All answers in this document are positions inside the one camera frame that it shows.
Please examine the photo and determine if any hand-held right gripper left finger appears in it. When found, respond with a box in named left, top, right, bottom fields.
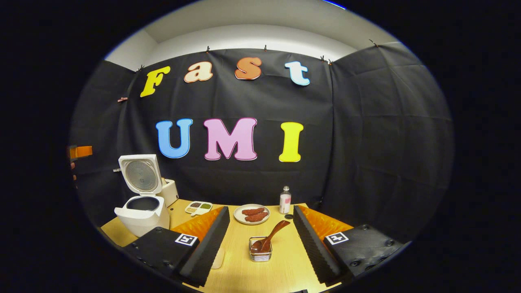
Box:
left=122, top=206, right=230, bottom=288

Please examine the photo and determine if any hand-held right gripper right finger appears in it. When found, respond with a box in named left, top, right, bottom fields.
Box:
left=293, top=205, right=407, bottom=285

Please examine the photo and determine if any brown wooden spoon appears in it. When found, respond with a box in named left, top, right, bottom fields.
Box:
left=251, top=220, right=291, bottom=254

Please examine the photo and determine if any metal wire chopstick holder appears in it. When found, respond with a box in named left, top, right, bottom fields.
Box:
left=249, top=236, right=273, bottom=262

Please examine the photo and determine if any white rice cooker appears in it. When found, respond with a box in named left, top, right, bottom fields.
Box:
left=113, top=154, right=171, bottom=238

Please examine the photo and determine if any white sectioned condiment dish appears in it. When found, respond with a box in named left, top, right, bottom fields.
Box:
left=185, top=201, right=213, bottom=216

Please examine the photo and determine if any white round plate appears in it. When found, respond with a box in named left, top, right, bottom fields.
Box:
left=234, top=204, right=270, bottom=225

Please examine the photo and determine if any clear bottle with pink label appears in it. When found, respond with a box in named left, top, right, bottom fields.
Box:
left=279, top=186, right=292, bottom=214

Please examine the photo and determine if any white toaster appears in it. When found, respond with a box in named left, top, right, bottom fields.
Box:
left=161, top=178, right=180, bottom=207

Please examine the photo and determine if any black backdrop cloth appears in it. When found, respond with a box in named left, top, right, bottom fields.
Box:
left=69, top=41, right=454, bottom=245

